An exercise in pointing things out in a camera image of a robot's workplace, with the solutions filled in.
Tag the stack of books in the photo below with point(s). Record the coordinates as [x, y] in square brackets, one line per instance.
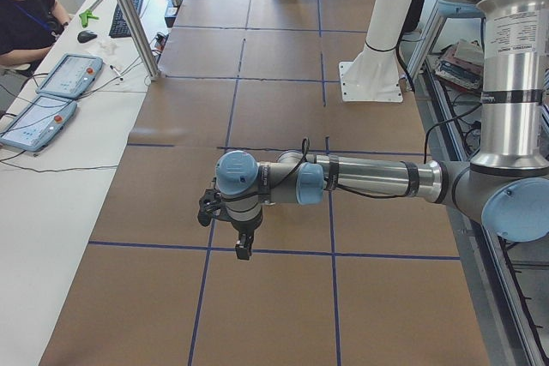
[462, 64]

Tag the upper teach pendant tablet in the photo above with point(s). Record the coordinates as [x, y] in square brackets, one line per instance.
[71, 76]

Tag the aluminium frame post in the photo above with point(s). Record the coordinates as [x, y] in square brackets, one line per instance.
[139, 38]

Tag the seated person dark shirt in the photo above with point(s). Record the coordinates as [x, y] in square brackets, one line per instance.
[29, 29]

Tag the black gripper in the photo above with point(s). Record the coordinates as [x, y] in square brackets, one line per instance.
[245, 224]

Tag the black computer mouse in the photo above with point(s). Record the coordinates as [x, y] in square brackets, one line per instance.
[85, 36]

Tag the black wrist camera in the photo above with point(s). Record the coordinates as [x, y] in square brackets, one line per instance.
[211, 207]

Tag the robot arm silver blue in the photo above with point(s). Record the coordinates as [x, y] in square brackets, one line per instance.
[504, 186]

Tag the teach pendant tablet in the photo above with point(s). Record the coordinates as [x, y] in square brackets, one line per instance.
[38, 123]
[71, 76]

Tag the lower teach pendant tablet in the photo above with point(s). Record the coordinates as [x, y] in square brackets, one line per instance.
[38, 123]

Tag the white central pedestal column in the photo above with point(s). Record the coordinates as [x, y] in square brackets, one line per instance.
[373, 76]

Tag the green plastic tool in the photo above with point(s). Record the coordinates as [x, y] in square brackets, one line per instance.
[86, 16]

